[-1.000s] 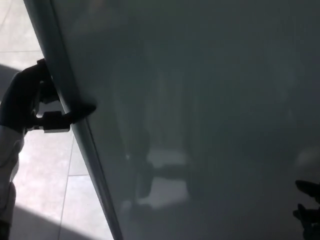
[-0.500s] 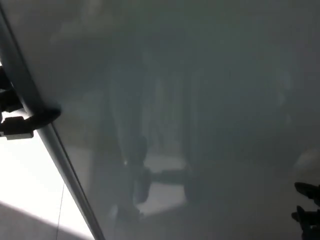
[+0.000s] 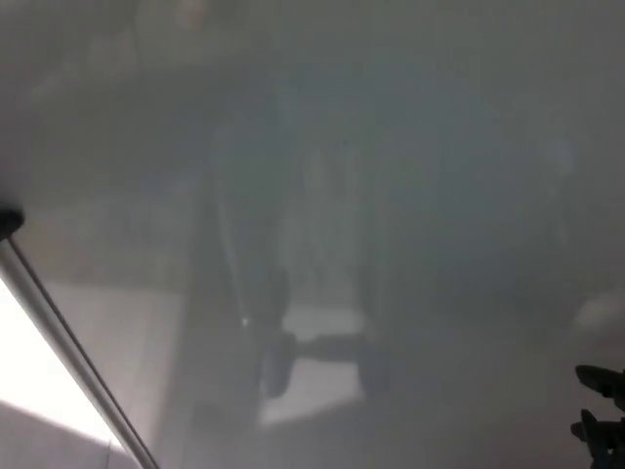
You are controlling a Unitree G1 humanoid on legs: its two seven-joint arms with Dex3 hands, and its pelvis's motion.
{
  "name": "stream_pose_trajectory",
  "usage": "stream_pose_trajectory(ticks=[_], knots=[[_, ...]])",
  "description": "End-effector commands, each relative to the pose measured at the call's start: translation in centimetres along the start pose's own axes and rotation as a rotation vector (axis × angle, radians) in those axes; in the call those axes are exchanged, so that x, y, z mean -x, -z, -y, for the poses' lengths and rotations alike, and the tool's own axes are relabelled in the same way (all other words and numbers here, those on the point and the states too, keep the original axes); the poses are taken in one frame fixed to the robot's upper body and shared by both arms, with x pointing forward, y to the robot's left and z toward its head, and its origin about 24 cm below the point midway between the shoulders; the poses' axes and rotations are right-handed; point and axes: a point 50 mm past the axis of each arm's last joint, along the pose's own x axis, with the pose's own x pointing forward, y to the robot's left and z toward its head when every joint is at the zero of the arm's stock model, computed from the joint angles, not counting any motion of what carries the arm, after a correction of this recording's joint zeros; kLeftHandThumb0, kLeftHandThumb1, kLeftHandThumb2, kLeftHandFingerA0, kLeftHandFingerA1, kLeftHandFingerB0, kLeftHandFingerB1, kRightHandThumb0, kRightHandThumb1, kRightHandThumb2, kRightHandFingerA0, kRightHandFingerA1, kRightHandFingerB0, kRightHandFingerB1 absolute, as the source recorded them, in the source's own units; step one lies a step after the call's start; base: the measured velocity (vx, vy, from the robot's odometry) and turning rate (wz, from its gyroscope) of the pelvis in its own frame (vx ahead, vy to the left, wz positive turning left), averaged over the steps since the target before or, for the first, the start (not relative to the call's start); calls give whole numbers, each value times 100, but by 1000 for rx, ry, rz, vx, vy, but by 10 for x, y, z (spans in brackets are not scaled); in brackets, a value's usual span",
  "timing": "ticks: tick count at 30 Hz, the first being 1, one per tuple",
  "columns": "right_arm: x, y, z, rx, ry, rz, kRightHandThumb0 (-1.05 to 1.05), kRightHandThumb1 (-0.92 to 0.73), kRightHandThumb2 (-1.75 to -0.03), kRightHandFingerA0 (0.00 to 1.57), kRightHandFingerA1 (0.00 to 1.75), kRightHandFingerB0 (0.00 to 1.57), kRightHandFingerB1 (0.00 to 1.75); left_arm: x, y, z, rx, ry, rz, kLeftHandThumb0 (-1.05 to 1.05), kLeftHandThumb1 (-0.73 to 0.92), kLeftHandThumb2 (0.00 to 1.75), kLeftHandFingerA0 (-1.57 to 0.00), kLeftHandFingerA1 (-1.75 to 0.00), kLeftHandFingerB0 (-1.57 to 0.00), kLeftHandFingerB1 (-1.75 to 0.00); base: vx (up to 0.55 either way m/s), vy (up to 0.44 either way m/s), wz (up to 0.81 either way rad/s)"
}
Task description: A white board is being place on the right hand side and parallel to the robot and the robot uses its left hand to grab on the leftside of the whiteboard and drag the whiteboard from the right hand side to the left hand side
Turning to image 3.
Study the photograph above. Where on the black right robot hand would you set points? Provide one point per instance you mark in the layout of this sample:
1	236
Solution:
605	391

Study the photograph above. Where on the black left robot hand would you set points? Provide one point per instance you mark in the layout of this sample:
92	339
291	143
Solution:
10	222

